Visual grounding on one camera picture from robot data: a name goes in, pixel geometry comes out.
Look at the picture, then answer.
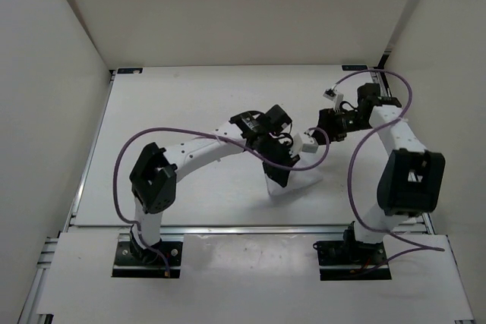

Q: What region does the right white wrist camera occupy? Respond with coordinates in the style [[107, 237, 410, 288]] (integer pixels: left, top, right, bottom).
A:
[[323, 88, 344, 112]]

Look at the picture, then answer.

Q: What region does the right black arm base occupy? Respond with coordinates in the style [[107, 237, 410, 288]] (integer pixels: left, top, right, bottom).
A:
[[313, 228, 392, 282]]

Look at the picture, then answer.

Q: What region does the left blue corner label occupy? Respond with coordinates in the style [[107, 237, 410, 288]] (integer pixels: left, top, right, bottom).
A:
[[117, 68, 144, 74]]

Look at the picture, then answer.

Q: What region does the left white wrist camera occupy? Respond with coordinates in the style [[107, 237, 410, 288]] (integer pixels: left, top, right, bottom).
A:
[[291, 132, 319, 155]]

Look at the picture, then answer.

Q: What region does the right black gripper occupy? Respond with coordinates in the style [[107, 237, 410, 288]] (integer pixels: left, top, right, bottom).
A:
[[312, 107, 372, 145]]

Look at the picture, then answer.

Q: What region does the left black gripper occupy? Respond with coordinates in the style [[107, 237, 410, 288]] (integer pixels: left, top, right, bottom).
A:
[[256, 134, 299, 187]]

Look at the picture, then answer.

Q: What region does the blue corner label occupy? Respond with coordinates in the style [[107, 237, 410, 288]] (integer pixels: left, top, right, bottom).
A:
[[117, 68, 144, 74], [342, 64, 368, 72]]

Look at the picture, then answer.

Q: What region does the white skirt cloth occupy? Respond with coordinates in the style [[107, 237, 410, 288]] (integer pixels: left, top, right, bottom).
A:
[[265, 153, 323, 197]]

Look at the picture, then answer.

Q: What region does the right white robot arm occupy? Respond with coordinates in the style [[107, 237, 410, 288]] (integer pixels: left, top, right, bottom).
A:
[[317, 83, 446, 263]]

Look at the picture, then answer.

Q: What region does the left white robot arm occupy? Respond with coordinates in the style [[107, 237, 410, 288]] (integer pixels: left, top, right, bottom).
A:
[[129, 105, 300, 264]]

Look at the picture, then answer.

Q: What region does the aluminium frame rail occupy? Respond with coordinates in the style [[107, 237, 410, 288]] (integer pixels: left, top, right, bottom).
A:
[[60, 224, 436, 235]]

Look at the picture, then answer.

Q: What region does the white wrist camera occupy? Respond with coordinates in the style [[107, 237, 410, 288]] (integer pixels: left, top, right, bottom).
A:
[[291, 132, 319, 155], [323, 88, 344, 112]]

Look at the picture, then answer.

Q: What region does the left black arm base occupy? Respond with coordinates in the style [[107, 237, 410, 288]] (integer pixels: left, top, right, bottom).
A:
[[112, 234, 183, 279]]

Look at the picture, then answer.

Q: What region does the right blue corner label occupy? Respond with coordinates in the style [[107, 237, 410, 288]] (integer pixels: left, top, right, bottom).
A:
[[342, 64, 368, 72]]

